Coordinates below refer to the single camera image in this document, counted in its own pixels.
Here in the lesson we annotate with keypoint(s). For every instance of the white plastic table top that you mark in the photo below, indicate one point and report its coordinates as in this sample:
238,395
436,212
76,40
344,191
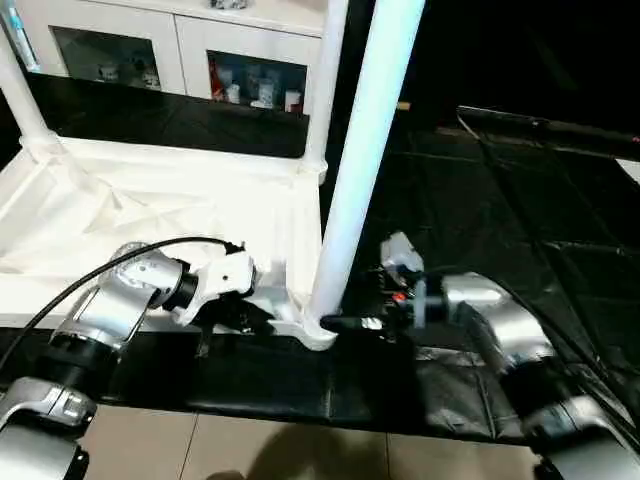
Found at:
150,210

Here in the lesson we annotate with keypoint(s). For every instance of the white plastic table leg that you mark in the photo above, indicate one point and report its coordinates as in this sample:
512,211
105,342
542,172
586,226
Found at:
325,80
20,100
365,150

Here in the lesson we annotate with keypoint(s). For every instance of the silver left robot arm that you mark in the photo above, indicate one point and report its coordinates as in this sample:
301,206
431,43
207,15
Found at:
110,300

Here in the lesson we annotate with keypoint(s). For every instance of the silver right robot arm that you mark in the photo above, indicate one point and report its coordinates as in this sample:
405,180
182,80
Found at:
510,340

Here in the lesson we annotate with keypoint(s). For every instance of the black work mat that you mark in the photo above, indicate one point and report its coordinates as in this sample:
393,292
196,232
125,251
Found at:
520,200

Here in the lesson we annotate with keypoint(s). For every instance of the glossy black long bar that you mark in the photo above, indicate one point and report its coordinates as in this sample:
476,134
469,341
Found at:
540,125

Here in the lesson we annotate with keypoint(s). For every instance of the white cabinet with glass doors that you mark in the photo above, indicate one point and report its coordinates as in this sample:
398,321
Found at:
180,30

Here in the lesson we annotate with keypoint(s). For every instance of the crumpled silver black object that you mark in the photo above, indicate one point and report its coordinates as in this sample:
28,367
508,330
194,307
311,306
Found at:
230,3

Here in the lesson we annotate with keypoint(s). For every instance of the light blue plastic bottle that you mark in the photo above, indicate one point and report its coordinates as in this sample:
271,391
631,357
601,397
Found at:
20,40

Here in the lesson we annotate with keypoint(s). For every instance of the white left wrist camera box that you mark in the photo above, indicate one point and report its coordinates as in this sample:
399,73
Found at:
220,280

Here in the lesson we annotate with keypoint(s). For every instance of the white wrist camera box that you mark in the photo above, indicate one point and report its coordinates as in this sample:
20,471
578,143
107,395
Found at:
220,280
402,252

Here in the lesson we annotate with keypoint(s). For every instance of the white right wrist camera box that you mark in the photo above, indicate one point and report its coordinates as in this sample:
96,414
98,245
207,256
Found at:
402,252

